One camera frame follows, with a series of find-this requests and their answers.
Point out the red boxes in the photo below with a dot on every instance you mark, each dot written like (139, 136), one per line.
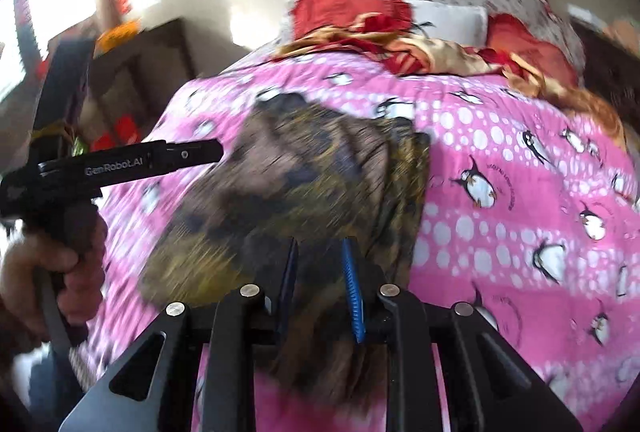
(117, 135)

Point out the dark wooden headboard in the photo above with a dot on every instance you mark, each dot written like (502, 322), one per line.
(610, 67)

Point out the brown patterned garment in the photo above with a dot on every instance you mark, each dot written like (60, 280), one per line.
(300, 172)

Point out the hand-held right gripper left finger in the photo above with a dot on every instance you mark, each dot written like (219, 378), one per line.
(287, 292)

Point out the orange bag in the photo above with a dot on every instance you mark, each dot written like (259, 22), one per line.
(116, 36)

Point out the person's left hand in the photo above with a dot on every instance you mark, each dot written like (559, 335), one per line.
(30, 272)

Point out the red and gold quilt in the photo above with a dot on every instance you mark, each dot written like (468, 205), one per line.
(345, 7)

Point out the wooden cabinet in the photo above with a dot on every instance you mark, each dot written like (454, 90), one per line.
(155, 62)

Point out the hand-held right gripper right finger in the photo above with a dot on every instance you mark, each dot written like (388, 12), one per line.
(355, 297)

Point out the pink penguin blanket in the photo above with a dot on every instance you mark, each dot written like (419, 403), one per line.
(500, 162)

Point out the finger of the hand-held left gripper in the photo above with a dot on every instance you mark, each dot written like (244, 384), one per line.
(197, 155)

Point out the window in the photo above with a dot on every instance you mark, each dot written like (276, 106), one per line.
(45, 2)

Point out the white pillow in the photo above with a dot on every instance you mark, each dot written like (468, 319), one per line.
(450, 22)

